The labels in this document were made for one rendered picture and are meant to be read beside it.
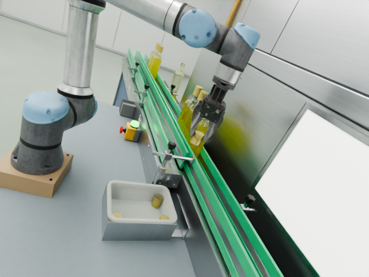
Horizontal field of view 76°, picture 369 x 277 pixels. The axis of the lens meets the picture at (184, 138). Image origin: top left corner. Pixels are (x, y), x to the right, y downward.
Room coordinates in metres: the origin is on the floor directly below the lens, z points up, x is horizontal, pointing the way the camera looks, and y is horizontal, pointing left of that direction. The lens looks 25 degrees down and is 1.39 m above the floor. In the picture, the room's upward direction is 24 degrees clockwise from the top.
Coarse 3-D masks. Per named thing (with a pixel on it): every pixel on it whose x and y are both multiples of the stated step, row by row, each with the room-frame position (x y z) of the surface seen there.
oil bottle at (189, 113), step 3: (192, 105) 1.01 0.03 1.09; (195, 105) 1.01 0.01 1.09; (189, 108) 1.01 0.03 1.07; (192, 108) 0.99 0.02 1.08; (189, 111) 1.00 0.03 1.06; (192, 111) 0.98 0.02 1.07; (186, 114) 1.02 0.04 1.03; (189, 114) 0.99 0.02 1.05; (192, 114) 0.98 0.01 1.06; (186, 117) 1.01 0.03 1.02; (189, 117) 0.98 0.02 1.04; (183, 120) 1.02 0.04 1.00; (186, 120) 1.00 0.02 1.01; (189, 120) 0.98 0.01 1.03; (183, 123) 1.01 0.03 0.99; (186, 123) 0.99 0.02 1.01; (183, 126) 1.00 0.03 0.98; (186, 126) 0.98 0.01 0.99; (183, 129) 0.99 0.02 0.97; (183, 132) 0.98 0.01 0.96
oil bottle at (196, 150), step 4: (204, 120) 0.89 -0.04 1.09; (208, 120) 0.89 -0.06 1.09; (200, 124) 0.88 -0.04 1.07; (204, 124) 0.88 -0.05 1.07; (208, 124) 0.89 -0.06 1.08; (196, 128) 0.89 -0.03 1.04; (200, 128) 0.88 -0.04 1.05; (204, 128) 0.88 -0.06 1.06; (204, 132) 0.89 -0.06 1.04; (192, 136) 0.90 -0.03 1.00; (188, 140) 0.91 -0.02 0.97; (200, 144) 0.89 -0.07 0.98; (192, 148) 0.88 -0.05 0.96; (196, 148) 0.89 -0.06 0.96; (200, 148) 0.90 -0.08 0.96; (196, 152) 0.89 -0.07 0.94; (196, 156) 0.89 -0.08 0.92
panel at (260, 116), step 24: (240, 96) 1.00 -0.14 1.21; (264, 96) 0.88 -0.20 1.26; (288, 96) 0.79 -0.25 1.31; (240, 120) 0.93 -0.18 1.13; (264, 120) 0.83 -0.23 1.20; (288, 120) 0.75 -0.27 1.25; (336, 120) 0.63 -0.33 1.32; (240, 144) 0.87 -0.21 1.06; (264, 144) 0.77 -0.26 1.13; (240, 168) 0.81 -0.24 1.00; (264, 168) 0.72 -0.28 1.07; (288, 240) 0.54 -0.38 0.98
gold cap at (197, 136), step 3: (195, 132) 0.73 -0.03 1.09; (198, 132) 0.73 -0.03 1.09; (201, 132) 0.74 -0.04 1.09; (195, 135) 0.72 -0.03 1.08; (198, 135) 0.72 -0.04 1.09; (201, 135) 0.72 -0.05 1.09; (192, 138) 0.73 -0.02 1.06; (195, 138) 0.72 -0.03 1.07; (198, 138) 0.72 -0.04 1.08; (201, 138) 0.73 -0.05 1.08; (192, 141) 0.72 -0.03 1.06; (195, 141) 0.72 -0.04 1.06; (198, 141) 0.72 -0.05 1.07; (192, 144) 0.72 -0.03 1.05; (195, 144) 0.72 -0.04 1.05; (198, 144) 0.73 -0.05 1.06
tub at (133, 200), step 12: (108, 192) 0.57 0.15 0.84; (120, 192) 0.64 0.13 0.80; (132, 192) 0.66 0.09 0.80; (144, 192) 0.68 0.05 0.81; (156, 192) 0.71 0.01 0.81; (168, 192) 0.70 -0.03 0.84; (108, 204) 0.53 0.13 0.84; (120, 204) 0.62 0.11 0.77; (132, 204) 0.64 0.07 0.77; (144, 204) 0.67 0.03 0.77; (168, 204) 0.65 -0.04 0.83; (108, 216) 0.50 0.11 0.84; (132, 216) 0.60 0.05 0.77; (144, 216) 0.62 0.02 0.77; (156, 216) 0.64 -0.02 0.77; (168, 216) 0.62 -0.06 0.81
